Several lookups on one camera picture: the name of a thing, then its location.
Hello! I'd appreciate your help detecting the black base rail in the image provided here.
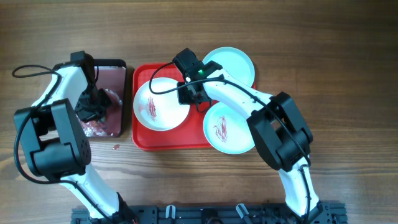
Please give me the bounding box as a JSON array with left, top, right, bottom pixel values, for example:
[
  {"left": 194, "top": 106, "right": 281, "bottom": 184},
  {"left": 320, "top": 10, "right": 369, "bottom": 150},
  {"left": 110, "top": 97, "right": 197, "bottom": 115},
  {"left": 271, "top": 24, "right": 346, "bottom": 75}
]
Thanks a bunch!
[{"left": 70, "top": 202, "right": 348, "bottom": 224}]

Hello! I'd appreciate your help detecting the black water tray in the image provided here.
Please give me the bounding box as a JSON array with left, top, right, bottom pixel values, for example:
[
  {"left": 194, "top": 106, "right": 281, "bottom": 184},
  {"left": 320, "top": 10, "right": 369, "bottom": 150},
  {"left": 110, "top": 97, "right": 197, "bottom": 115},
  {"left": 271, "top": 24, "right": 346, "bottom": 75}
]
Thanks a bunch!
[{"left": 80, "top": 59, "right": 127, "bottom": 138}]

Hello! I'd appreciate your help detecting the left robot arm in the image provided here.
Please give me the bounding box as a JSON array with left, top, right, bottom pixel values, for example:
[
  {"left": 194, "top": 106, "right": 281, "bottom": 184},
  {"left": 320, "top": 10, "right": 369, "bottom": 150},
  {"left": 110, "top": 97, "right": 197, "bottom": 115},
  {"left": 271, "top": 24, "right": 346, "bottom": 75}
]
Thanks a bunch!
[{"left": 14, "top": 59, "right": 137, "bottom": 223}]

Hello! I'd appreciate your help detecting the light blue plate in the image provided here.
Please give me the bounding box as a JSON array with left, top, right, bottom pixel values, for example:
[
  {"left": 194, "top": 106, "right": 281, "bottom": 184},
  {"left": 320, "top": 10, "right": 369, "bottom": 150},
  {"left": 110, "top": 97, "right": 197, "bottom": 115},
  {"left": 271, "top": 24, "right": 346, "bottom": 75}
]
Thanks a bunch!
[
  {"left": 203, "top": 47, "right": 255, "bottom": 87},
  {"left": 203, "top": 102, "right": 254, "bottom": 154}
]

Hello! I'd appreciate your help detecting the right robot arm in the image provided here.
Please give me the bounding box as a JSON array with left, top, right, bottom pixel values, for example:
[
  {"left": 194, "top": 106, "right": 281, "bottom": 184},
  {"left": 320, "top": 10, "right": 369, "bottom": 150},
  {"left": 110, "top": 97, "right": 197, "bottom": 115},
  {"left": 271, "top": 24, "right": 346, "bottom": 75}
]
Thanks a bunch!
[{"left": 182, "top": 68, "right": 320, "bottom": 222}]

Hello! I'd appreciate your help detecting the white plate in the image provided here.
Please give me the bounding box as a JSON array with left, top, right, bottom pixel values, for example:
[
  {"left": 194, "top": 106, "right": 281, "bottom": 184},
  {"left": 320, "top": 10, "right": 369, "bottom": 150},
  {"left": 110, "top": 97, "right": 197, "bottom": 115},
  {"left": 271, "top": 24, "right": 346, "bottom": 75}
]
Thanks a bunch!
[{"left": 133, "top": 82, "right": 190, "bottom": 131}]

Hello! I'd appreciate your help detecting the red serving tray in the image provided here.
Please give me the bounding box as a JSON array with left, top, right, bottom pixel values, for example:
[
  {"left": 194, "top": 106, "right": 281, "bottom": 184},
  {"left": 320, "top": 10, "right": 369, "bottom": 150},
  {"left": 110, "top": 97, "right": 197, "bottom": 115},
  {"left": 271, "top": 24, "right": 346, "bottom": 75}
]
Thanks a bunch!
[{"left": 132, "top": 63, "right": 211, "bottom": 151}]

